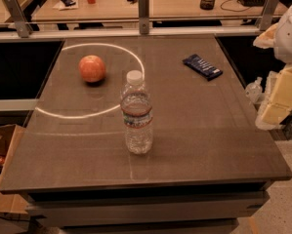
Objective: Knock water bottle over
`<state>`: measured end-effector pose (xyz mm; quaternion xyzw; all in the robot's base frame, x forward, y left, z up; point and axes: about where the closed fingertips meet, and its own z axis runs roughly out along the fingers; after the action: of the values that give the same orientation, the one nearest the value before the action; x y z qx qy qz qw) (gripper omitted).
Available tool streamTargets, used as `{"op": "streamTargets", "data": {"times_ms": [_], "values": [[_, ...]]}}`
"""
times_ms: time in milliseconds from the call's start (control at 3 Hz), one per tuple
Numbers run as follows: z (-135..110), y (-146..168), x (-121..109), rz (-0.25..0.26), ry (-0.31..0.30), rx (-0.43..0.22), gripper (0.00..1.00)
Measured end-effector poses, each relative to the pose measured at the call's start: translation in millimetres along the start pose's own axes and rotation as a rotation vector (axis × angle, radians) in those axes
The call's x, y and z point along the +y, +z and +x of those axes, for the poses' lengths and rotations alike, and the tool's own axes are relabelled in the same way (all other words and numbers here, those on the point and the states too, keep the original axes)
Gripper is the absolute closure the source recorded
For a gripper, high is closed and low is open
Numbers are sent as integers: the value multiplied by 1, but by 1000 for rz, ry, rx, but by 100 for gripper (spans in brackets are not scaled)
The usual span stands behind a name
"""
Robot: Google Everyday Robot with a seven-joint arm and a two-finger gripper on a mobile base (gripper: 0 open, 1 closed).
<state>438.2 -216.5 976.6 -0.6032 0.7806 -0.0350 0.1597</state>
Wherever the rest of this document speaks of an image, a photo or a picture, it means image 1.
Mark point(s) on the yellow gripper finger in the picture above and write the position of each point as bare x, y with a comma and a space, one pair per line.
266, 39
277, 104

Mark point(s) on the clear plastic water bottle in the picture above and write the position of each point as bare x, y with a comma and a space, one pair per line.
137, 113

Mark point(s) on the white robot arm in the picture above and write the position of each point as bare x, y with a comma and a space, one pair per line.
282, 46

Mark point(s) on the clear sanitizer bottle left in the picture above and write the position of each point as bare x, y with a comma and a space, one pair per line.
254, 90

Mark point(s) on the black mesh pen cup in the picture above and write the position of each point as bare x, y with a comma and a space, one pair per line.
207, 4

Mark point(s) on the blue snack bar wrapper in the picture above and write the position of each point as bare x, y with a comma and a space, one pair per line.
202, 67

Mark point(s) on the red apple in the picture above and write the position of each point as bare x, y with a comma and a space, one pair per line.
92, 69

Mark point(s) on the cardboard box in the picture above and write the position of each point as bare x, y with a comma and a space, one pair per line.
10, 136

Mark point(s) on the metal rail bracket right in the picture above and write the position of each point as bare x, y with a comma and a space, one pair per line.
263, 22

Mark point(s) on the metal rail bracket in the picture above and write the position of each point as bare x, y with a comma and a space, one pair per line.
23, 27
263, 22
143, 8

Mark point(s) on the metal rail bracket middle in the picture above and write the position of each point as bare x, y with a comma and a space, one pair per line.
143, 8

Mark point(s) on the metal rail bracket left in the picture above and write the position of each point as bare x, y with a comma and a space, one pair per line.
23, 27

